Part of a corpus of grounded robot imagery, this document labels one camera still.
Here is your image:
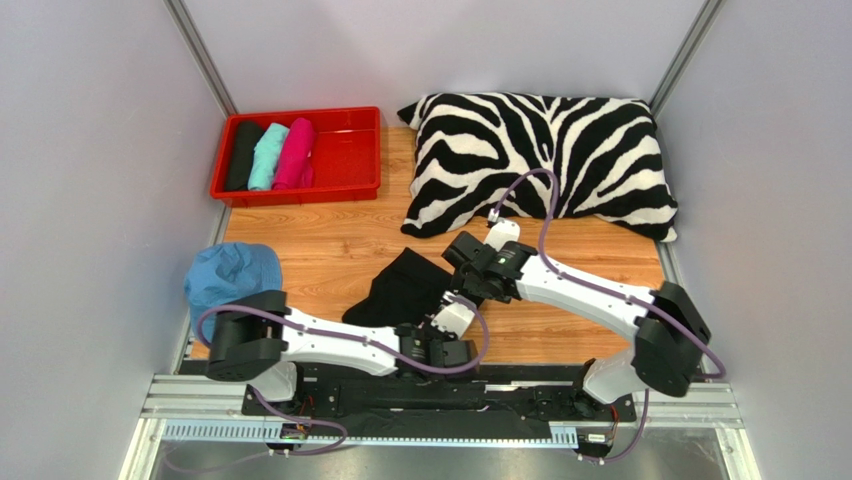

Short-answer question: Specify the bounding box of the black t shirt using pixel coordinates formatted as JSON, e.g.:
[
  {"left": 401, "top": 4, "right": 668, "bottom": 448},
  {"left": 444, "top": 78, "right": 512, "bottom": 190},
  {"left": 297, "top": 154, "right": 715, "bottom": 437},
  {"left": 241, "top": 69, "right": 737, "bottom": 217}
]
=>
[{"left": 342, "top": 248, "right": 451, "bottom": 328}]

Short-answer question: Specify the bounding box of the blue bucket hat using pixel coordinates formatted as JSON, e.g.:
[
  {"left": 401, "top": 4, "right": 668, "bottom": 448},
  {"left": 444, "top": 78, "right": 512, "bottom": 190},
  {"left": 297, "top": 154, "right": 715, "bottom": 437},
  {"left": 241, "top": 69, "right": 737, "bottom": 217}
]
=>
[{"left": 183, "top": 242, "right": 282, "bottom": 340}]

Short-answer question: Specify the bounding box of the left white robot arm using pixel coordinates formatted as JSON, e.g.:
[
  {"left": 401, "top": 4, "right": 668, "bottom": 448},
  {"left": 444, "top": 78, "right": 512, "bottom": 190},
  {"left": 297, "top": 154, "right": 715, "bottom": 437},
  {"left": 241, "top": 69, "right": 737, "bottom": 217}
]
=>
[{"left": 194, "top": 290, "right": 487, "bottom": 401}]

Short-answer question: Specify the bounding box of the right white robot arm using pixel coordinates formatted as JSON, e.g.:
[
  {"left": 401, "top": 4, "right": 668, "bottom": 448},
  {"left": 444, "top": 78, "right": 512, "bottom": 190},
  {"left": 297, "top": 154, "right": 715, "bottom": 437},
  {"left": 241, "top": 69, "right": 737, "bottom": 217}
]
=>
[{"left": 442, "top": 232, "right": 711, "bottom": 404}]

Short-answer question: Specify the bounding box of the zebra print pillow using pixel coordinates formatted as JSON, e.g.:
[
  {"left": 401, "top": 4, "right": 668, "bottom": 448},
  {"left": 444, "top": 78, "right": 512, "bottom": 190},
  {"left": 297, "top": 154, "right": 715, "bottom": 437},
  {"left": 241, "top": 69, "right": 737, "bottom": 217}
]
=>
[{"left": 398, "top": 92, "right": 678, "bottom": 243}]

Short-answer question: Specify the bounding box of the red plastic bin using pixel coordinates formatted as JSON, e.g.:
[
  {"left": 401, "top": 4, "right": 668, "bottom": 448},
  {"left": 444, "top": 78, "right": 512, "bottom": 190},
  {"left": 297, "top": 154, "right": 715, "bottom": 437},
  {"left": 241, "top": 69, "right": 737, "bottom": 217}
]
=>
[{"left": 209, "top": 106, "right": 382, "bottom": 208}]

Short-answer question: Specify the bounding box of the rolled pink shirt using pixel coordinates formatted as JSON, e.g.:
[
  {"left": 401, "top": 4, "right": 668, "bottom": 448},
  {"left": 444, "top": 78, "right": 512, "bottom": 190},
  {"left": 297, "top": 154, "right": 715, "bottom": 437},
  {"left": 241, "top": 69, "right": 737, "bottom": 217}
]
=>
[{"left": 272, "top": 118, "right": 317, "bottom": 190}]

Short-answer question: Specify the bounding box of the rolled teal shirt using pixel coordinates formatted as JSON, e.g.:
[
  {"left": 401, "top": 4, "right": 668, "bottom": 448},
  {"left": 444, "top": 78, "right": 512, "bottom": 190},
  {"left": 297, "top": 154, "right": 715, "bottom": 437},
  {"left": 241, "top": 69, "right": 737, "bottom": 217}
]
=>
[{"left": 247, "top": 123, "right": 290, "bottom": 191}]

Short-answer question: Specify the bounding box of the rolled black shirt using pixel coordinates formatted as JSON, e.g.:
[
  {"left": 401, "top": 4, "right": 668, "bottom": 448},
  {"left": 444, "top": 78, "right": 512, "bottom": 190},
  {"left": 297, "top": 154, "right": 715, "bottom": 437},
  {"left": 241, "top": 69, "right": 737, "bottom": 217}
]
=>
[{"left": 224, "top": 121, "right": 265, "bottom": 192}]

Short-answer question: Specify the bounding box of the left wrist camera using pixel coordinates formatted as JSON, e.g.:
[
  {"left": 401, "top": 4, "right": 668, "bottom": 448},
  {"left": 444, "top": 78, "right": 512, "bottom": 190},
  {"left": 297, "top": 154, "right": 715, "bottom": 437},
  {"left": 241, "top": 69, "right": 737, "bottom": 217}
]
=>
[{"left": 428, "top": 292, "right": 476, "bottom": 338}]

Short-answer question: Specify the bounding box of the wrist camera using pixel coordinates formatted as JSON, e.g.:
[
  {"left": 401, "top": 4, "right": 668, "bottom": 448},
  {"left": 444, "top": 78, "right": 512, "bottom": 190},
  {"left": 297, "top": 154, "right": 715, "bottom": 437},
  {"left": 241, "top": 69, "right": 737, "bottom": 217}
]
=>
[
  {"left": 428, "top": 292, "right": 476, "bottom": 338},
  {"left": 484, "top": 218, "right": 521, "bottom": 251}
]

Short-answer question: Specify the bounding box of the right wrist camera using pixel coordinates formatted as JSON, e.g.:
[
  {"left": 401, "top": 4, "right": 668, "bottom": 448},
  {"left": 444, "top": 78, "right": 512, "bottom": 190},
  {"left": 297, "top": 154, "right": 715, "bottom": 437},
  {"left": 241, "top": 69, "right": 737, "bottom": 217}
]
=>
[{"left": 484, "top": 218, "right": 521, "bottom": 251}]

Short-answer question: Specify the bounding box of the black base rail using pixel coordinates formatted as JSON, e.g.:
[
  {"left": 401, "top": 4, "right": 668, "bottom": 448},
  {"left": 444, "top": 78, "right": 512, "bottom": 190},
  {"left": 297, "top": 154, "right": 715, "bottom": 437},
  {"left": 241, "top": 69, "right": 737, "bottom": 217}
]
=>
[{"left": 224, "top": 360, "right": 638, "bottom": 441}]

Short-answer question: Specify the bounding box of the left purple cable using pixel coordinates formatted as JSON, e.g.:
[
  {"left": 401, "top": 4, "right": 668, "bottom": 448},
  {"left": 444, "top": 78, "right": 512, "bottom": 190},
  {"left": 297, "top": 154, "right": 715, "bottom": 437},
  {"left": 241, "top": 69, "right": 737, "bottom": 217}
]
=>
[{"left": 195, "top": 294, "right": 493, "bottom": 467}]

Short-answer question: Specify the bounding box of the purple cable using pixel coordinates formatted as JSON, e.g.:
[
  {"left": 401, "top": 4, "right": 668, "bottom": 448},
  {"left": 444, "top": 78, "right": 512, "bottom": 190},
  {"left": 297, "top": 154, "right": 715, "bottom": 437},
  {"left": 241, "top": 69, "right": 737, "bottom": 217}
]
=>
[
  {"left": 195, "top": 294, "right": 493, "bottom": 467},
  {"left": 487, "top": 167, "right": 728, "bottom": 465}
]

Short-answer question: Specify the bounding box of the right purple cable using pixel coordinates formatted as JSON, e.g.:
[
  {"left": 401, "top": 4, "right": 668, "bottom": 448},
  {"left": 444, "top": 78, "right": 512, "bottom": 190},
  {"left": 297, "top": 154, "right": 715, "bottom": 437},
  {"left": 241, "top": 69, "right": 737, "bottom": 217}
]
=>
[{"left": 487, "top": 167, "right": 728, "bottom": 465}]

